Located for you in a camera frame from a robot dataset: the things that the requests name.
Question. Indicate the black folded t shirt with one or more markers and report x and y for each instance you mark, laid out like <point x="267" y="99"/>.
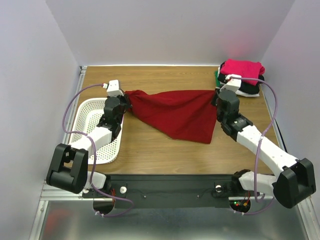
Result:
<point x="250" y="87"/>

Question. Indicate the dark red t shirt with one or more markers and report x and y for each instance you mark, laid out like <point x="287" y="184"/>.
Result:
<point x="180" y="114"/>

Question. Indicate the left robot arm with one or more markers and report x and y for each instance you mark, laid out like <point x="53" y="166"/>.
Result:
<point x="68" y="169"/>

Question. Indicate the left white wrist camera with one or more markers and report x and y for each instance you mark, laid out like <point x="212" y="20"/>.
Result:
<point x="113" y="88"/>

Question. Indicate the pink folded t shirt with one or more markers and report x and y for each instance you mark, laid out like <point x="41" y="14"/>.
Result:
<point x="243" y="68"/>

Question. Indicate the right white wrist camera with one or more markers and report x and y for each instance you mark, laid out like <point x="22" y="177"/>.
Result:
<point x="233" y="83"/>

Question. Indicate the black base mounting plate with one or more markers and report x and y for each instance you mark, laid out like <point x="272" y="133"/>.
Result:
<point x="151" y="191"/>

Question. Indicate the white folded t shirt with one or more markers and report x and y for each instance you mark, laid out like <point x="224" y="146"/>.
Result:
<point x="247" y="94"/>

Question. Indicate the white perforated plastic basket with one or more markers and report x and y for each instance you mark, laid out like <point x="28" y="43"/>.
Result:
<point x="86" y="120"/>

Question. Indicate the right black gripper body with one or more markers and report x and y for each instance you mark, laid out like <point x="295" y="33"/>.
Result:
<point x="215" y="97"/>

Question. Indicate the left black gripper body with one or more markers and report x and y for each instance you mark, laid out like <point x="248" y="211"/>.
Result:
<point x="124" y="105"/>

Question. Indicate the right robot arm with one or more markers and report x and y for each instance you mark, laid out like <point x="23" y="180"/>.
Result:
<point x="292" y="179"/>

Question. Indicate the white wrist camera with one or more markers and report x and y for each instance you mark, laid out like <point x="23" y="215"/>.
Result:
<point x="113" y="88"/>
<point x="233" y="83"/>

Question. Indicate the green folded t shirt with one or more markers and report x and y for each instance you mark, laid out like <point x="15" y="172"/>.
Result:
<point x="217" y="82"/>

